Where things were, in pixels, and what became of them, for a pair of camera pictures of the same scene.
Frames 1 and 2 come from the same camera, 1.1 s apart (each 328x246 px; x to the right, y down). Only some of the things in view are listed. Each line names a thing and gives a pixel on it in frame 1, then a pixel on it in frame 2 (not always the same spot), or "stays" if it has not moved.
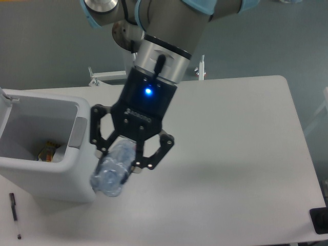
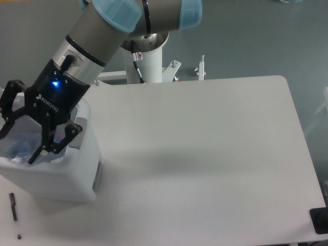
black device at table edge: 319,217 stays
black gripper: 143,102 -> 50,101
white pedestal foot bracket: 200,71 stays
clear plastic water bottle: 114,167 -> 22,146
